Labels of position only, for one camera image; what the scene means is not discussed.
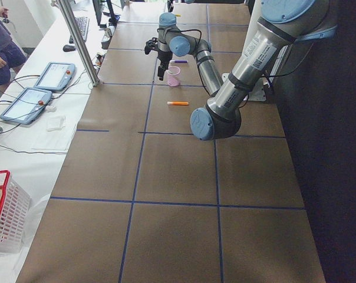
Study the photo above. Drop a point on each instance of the red white plastic basket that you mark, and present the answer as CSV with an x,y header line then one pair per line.
x,y
14,204

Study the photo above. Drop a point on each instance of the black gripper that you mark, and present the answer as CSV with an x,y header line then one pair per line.
x,y
162,58

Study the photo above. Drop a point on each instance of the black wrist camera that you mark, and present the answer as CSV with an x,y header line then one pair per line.
x,y
151,45

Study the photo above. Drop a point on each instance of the orange highlighter pen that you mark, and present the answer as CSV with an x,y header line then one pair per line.
x,y
177,103

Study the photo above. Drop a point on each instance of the far blue teach pendant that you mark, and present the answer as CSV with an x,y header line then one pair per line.
x,y
55,76

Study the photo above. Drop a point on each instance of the black computer mouse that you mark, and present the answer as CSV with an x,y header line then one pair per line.
x,y
68,48

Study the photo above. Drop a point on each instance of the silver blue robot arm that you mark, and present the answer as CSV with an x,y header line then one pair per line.
x,y
274,26

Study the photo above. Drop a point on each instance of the near blue teach pendant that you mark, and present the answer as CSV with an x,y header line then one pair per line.
x,y
27,106

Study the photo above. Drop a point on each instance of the white crumpled cloth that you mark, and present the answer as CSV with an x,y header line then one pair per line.
x,y
55,123

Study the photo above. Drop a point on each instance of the aluminium frame post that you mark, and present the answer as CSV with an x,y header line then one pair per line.
x,y
75,32

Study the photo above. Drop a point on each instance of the person in dark clothes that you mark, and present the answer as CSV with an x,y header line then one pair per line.
x,y
11,56

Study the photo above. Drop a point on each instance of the black keyboard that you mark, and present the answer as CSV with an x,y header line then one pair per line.
x,y
83,26

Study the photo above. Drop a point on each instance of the blue teach pendant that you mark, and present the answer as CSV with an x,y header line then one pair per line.
x,y
27,106
55,76

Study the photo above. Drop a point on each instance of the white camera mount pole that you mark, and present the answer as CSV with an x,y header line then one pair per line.
x,y
250,77

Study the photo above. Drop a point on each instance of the pink mesh pen holder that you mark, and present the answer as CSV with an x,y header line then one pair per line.
x,y
173,73

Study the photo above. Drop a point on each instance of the purple highlighter pen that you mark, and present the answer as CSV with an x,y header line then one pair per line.
x,y
179,61

